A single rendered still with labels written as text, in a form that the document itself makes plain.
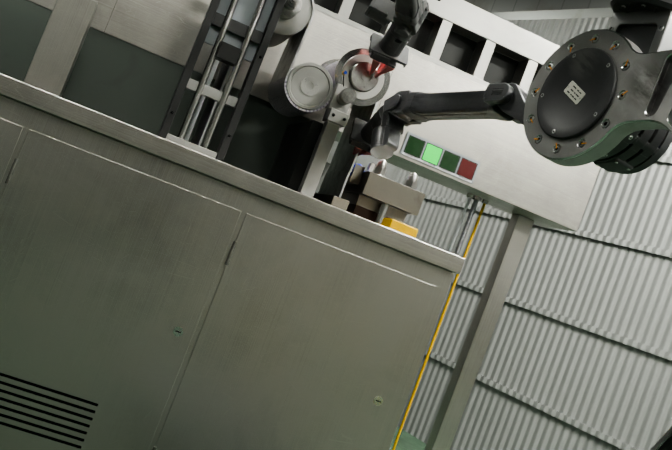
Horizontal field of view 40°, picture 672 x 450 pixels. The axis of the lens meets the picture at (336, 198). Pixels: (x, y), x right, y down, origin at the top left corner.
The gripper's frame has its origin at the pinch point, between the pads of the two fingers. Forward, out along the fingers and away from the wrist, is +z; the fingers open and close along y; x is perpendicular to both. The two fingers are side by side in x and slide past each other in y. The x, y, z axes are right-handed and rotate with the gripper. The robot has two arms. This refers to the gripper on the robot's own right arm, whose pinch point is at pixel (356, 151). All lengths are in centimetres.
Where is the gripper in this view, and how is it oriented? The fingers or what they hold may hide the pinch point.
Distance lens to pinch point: 243.2
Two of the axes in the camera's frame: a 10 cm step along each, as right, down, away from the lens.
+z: -4.0, 4.2, 8.2
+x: 2.0, -8.3, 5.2
